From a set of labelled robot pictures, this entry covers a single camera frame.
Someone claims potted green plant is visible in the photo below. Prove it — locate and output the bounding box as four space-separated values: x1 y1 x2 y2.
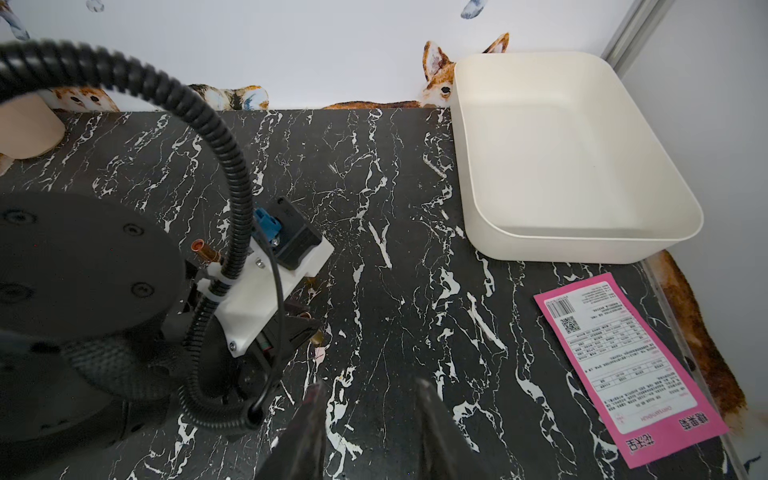
0 93 66 160

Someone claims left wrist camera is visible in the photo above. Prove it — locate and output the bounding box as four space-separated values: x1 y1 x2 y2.
215 197 334 358

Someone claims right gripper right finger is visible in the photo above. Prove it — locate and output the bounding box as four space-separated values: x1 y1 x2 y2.
415 379 490 480

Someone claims black corrugated cable conduit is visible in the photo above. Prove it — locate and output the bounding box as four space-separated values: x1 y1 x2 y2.
0 38 265 433

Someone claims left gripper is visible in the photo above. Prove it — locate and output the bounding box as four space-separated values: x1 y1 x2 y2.
165 264 322 420

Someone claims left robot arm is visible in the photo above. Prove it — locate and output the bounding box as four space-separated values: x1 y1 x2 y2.
1 192 333 479

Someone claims gold lipstick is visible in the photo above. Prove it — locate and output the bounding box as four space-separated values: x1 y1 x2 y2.
310 330 326 347
190 239 223 263

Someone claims cream rectangular tray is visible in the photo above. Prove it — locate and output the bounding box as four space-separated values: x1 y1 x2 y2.
450 52 704 264

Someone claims pink printed card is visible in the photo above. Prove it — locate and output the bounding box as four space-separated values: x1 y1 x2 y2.
535 273 728 469

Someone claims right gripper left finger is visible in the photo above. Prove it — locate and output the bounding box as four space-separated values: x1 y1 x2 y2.
255 383 327 480

